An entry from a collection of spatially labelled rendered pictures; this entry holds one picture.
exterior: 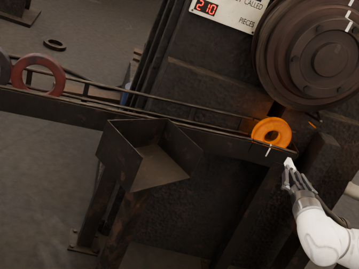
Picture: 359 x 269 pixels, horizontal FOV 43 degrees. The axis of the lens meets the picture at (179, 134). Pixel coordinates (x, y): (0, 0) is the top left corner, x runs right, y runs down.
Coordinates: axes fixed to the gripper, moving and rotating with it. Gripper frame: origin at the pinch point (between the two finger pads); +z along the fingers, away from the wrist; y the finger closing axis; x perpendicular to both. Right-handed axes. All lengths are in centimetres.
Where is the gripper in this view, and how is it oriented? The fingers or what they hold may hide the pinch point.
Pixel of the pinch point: (289, 166)
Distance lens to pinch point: 165.9
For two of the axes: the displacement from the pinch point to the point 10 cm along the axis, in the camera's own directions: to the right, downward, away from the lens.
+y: 9.3, 2.8, 2.4
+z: -0.5, -5.5, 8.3
